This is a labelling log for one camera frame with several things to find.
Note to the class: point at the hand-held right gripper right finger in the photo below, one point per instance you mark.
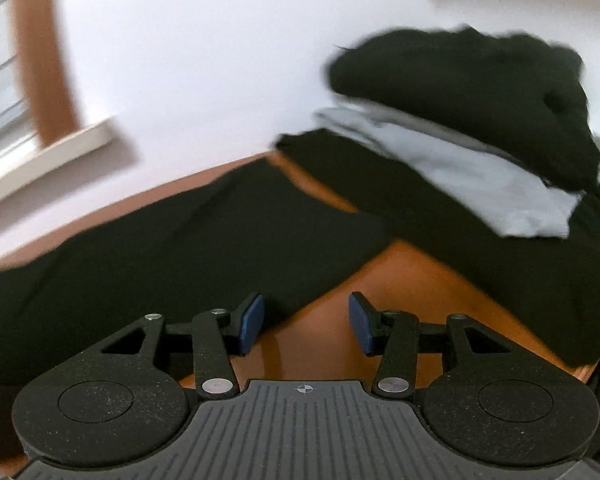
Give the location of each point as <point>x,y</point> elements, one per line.
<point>361,322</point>

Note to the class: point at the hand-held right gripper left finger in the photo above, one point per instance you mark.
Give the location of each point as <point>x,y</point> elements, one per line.
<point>252,322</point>

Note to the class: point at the black garment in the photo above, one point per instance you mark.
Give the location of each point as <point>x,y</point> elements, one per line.
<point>180,250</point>
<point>455,80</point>
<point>480,270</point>

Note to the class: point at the folded black garment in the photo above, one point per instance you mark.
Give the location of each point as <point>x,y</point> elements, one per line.
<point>455,80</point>
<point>480,270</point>

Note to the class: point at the beige window sill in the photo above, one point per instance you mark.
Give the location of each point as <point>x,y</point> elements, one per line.
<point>55,155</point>

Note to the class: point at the wooden window frame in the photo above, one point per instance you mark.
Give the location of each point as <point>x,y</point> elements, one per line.
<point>40,60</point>

